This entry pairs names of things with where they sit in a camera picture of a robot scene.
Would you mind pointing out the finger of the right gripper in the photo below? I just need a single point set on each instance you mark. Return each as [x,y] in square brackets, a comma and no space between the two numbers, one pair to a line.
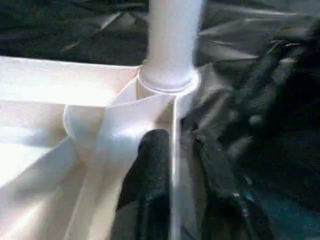
[280,85]

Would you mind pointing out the white plastic table leg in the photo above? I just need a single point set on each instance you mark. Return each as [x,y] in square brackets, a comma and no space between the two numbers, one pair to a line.
[172,37]

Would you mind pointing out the white plastic table top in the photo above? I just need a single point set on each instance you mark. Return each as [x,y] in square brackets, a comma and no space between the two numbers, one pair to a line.
[75,82]

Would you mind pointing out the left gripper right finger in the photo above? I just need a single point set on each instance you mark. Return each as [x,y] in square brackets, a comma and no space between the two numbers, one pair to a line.
[225,200]

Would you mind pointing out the black plastic mat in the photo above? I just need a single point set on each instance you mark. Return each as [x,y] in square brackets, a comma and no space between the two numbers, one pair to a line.
[75,30]

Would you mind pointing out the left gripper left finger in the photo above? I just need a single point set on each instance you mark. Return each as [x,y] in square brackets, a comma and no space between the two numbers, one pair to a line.
[147,185]

